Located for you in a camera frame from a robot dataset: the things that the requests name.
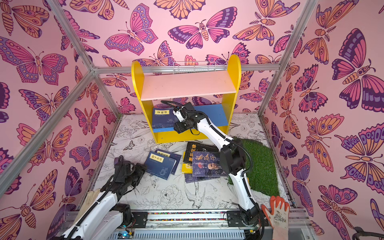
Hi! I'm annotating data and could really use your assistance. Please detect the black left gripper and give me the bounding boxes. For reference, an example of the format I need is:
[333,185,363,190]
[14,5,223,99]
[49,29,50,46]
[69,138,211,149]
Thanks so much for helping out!
[123,162,147,188]

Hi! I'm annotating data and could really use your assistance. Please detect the blue book yellow label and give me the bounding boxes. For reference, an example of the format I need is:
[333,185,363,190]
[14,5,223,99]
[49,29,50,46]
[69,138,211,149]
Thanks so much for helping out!
[144,152,176,180]

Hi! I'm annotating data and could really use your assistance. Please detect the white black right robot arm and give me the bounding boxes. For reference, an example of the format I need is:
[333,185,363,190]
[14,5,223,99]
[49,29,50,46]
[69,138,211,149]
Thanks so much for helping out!
[169,101,263,226]

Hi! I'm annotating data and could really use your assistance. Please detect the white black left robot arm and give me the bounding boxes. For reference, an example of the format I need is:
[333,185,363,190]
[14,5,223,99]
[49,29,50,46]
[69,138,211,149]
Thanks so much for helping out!
[53,156,147,240]

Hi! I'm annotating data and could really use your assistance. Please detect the black book yellow title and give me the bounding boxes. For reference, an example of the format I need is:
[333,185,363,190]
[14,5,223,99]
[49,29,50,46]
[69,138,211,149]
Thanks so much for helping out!
[183,142,219,164]

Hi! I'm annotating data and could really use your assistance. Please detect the purple portrait cover book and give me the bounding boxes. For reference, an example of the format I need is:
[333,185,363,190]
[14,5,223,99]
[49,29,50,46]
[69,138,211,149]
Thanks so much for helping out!
[193,151,227,177]

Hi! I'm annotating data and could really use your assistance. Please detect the yellow book under black book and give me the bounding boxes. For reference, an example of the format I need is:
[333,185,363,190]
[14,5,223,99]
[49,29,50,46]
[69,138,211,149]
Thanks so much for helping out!
[182,152,193,174]

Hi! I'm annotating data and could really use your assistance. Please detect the yellow bookshelf pink blue shelves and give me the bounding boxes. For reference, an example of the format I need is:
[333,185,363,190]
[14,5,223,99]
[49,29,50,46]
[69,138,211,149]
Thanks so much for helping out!
[131,55,242,134]

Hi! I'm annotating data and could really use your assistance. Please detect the green artificial grass mat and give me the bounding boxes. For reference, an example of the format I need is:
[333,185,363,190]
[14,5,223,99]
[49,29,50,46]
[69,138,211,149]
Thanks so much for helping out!
[240,139,280,197]

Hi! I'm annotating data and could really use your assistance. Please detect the orange white work glove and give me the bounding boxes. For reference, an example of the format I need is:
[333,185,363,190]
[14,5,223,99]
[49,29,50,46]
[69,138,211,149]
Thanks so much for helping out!
[262,196,290,240]

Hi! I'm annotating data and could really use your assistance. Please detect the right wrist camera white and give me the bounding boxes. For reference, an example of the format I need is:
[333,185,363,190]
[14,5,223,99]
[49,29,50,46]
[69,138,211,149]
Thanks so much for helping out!
[174,110,185,122]

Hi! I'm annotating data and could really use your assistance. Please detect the black corrugated left cable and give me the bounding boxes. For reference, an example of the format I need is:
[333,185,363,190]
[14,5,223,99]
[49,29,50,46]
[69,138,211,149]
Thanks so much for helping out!
[65,155,125,240]

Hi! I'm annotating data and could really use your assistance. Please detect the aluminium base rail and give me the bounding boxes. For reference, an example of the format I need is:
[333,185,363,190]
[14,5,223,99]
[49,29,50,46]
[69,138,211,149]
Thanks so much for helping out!
[64,209,310,240]

